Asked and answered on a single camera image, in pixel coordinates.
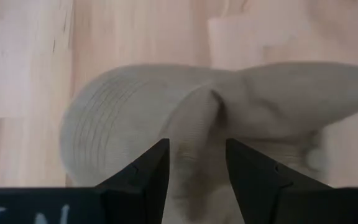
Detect tan baseball cap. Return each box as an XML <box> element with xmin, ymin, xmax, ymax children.
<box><xmin>59</xmin><ymin>61</ymin><xmax>358</xmax><ymax>224</ymax></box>

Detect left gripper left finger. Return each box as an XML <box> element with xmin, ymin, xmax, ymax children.
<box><xmin>94</xmin><ymin>138</ymin><xmax>171</xmax><ymax>224</ymax></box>

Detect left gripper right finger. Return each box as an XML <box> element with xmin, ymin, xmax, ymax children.
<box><xmin>225</xmin><ymin>138</ymin><xmax>334</xmax><ymax>224</ymax></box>

